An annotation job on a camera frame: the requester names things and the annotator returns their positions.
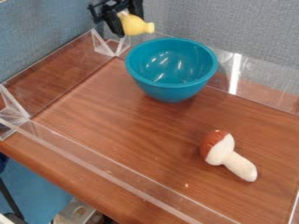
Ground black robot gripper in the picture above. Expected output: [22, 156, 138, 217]
[88, 0, 144, 38]

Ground blue plastic bowl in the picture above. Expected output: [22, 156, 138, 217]
[126, 38, 219, 103]

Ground clear acrylic tray walls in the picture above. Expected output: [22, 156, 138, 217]
[0, 31, 299, 224]

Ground brown and white toy mushroom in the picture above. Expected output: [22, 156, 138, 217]
[200, 129, 258, 182]

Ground grey metal bracket under table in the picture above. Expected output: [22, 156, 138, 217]
[52, 198, 103, 224]

